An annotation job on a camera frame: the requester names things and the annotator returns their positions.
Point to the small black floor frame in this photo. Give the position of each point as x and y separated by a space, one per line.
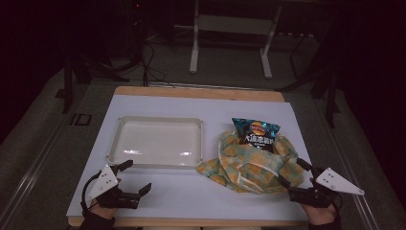
81 119

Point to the dark blue chips packet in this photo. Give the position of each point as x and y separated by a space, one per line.
257 134

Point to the green orange patterned cloth bag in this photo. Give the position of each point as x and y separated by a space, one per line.
252 166

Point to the white square tray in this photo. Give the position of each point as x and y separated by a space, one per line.
158 142

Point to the white metal stand frame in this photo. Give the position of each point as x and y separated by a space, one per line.
230 24

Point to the person's right hand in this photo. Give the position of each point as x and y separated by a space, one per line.
320 214

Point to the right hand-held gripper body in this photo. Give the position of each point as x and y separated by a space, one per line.
332 182

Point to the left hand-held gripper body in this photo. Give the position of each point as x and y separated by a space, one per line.
103 183

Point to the person's left hand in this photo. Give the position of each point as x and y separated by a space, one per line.
103 210

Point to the white table board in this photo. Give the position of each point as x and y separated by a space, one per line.
191 198

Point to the black floor stand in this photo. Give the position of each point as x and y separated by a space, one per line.
330 96
67 80

